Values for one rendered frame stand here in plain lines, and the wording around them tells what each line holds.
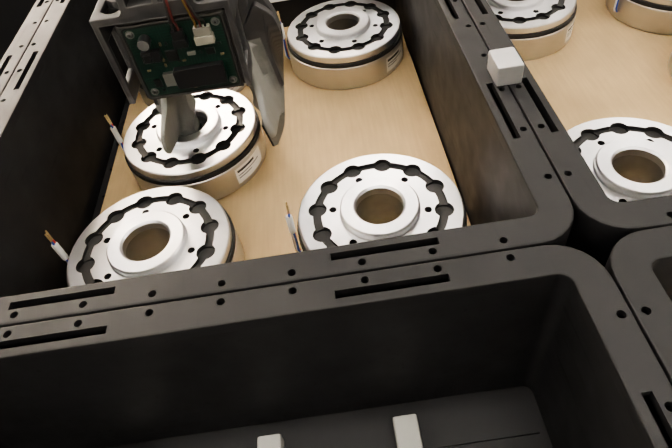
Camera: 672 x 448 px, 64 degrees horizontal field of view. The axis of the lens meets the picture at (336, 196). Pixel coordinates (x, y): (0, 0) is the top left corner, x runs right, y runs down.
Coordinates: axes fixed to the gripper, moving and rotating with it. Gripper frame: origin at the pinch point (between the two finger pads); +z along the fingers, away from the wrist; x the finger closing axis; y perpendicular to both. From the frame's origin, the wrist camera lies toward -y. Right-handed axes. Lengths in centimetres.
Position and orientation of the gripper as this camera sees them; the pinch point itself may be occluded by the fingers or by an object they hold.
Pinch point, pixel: (234, 130)
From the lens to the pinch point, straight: 42.5
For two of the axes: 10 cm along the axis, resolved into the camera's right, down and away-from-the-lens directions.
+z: 1.2, 6.7, 7.3
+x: 9.9, -1.5, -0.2
